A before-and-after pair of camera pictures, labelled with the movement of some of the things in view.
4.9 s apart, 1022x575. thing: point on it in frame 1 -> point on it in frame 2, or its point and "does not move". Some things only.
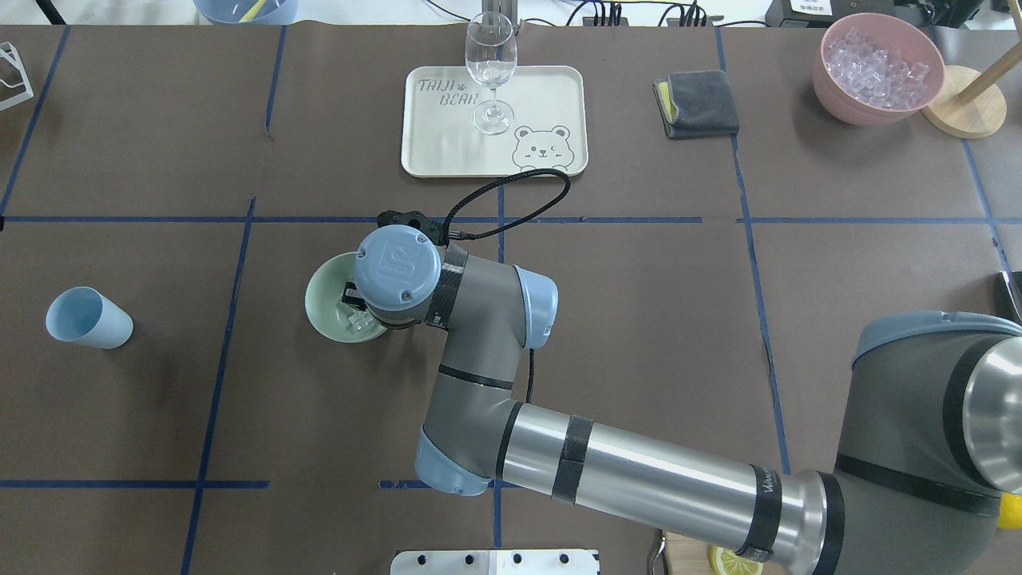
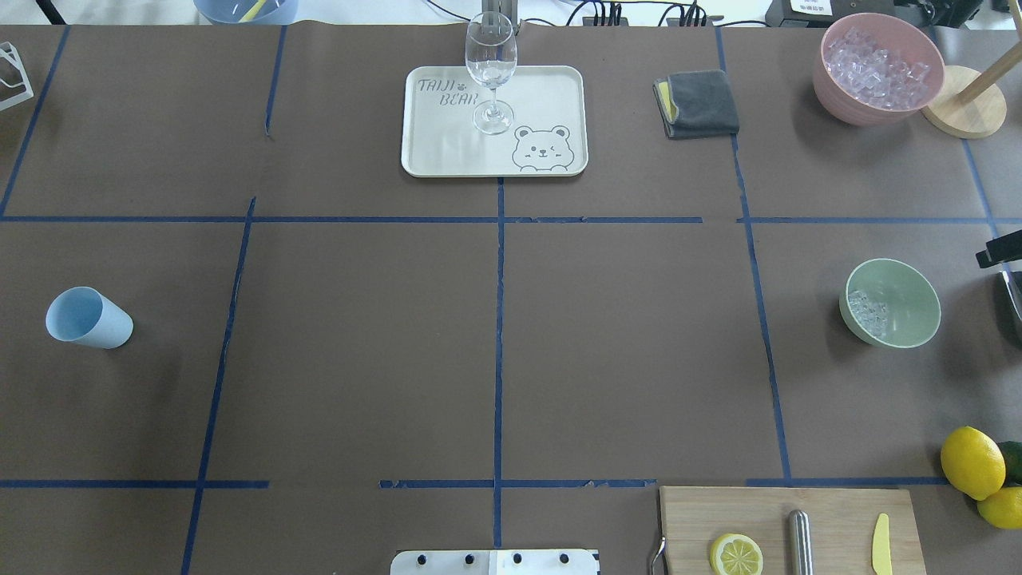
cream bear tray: x=439 y=137 does not move
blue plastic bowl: x=247 y=12 does not move
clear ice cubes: x=359 y=320 -> x=871 y=315
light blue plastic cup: x=85 y=315 does not move
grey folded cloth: x=695 y=104 does not move
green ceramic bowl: x=323 y=297 -> x=889 y=303
